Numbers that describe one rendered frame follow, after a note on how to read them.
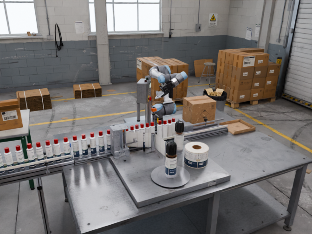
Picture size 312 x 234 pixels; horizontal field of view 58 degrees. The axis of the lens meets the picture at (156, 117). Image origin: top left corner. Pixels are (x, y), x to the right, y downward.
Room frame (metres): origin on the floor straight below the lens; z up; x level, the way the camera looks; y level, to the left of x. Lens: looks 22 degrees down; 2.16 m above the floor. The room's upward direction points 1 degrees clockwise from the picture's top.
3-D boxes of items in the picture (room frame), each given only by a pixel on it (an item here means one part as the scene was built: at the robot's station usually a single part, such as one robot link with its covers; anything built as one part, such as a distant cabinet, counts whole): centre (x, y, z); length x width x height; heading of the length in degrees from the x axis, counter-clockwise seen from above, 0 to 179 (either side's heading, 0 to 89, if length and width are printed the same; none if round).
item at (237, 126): (2.91, -0.92, 0.85); 0.30 x 0.26 x 0.04; 115
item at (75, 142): (2.14, 0.69, 0.98); 0.05 x 0.05 x 0.20
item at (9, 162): (1.92, 1.16, 0.98); 0.05 x 0.05 x 0.20
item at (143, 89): (2.51, 0.11, 1.38); 0.17 x 0.10 x 0.19; 170
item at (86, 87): (6.61, 1.70, 0.11); 0.65 x 0.54 x 0.22; 109
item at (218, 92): (4.99, -1.11, 0.50); 0.42 x 0.41 x 0.28; 112
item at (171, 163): (1.86, -0.12, 1.04); 0.09 x 0.09 x 0.29
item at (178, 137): (2.26, -0.21, 1.03); 0.09 x 0.09 x 0.30
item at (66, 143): (2.11, 0.76, 0.98); 0.05 x 0.05 x 0.20
